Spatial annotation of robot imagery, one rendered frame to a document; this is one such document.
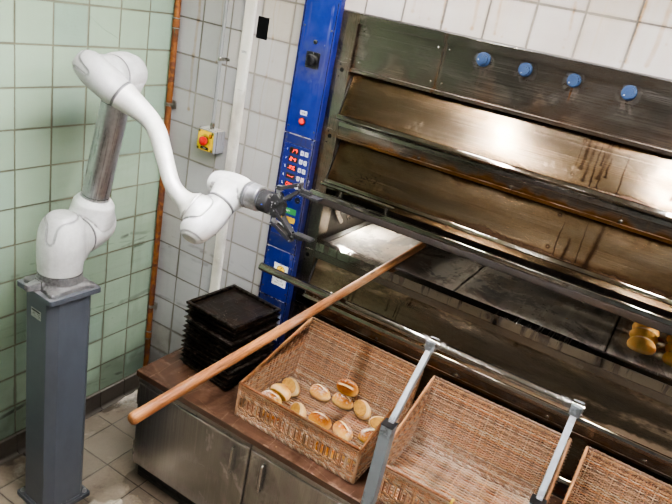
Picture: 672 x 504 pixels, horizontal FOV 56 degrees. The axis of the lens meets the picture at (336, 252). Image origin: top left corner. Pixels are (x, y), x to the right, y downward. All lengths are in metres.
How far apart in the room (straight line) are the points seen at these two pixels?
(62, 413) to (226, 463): 0.66
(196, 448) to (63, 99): 1.47
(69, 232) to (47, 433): 0.83
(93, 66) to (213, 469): 1.57
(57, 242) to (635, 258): 1.93
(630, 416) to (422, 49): 1.47
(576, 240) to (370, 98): 0.91
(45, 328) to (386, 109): 1.47
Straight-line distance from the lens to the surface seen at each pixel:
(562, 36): 2.25
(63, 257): 2.39
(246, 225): 2.89
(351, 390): 2.67
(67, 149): 2.79
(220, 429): 2.60
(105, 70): 2.22
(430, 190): 2.41
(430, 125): 2.37
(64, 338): 2.53
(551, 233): 2.30
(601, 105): 2.24
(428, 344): 2.13
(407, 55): 2.43
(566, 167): 2.25
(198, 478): 2.82
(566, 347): 2.41
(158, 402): 1.59
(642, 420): 2.48
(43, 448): 2.82
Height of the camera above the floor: 2.15
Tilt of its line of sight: 22 degrees down
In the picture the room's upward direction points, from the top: 12 degrees clockwise
